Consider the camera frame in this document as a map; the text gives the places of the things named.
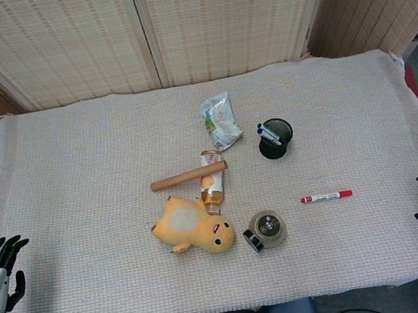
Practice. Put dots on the red white marker pen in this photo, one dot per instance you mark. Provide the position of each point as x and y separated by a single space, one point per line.
326 196

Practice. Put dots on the black mesh pen holder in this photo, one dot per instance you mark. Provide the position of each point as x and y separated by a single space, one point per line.
276 140

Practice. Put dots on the yellow plush toy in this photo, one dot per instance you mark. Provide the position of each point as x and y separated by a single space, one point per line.
193 228

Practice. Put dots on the crumpled white green snack bag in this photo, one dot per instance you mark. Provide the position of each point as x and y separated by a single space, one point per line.
220 122

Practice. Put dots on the woven bamboo folding screen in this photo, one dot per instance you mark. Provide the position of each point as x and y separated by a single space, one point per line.
185 23

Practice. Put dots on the glass jar with black lid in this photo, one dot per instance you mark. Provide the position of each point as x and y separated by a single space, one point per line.
266 230

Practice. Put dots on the white marker with blue cap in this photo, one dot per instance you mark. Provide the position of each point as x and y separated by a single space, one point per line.
268 130
265 133

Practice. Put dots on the white woven tablecloth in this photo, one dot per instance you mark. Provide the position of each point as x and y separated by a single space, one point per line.
201 206

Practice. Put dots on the brown wooden stick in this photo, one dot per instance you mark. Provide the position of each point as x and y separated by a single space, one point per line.
188 176

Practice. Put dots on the plastic tea drink bottle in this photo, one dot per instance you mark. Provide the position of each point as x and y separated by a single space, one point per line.
213 188

